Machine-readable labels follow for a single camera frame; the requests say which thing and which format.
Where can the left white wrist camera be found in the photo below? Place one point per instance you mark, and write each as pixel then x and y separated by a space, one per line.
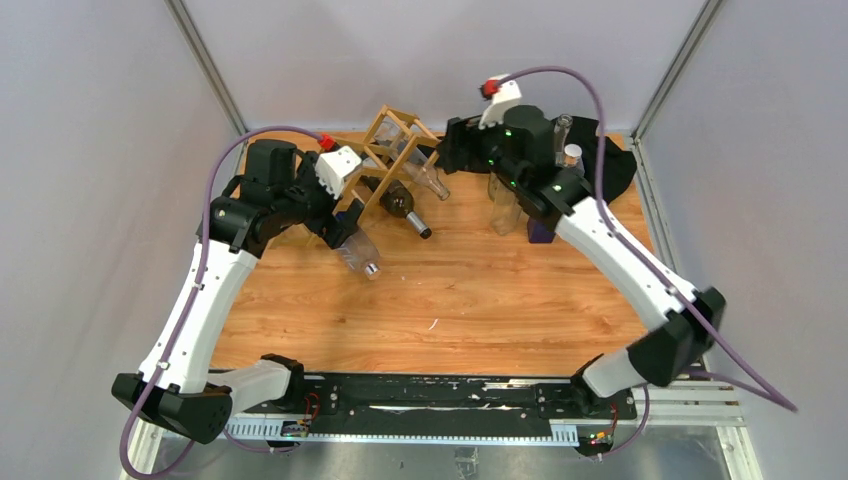
pixel 334 169

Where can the aluminium frame rails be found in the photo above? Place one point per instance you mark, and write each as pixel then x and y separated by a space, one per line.
pixel 686 403

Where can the black cloth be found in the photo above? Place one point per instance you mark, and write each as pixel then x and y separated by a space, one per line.
pixel 619 165

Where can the dark bottle grey cap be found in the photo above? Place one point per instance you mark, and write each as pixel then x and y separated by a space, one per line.
pixel 398 201

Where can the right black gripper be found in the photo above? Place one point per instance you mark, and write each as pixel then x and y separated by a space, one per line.
pixel 462 133

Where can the clear bottle gold black label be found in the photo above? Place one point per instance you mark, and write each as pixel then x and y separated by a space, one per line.
pixel 494 186

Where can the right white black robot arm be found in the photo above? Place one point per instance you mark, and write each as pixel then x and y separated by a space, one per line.
pixel 681 319

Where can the clear square bottle silver cap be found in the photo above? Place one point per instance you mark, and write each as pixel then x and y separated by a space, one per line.
pixel 505 213

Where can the blue BLU labelled bottle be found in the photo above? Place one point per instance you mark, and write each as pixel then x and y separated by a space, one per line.
pixel 570 157

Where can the wooden lattice wine rack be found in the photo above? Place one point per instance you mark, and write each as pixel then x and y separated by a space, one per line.
pixel 378 169

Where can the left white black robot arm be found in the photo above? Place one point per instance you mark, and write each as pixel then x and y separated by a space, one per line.
pixel 281 187

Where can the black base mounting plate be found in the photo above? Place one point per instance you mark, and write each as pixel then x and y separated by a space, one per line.
pixel 409 407

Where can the clear bottle white label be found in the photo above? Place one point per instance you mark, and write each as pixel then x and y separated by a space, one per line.
pixel 561 128

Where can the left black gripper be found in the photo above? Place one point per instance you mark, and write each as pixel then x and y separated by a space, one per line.
pixel 328 226

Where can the blue bottle silver cap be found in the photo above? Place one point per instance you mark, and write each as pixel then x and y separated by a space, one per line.
pixel 360 254

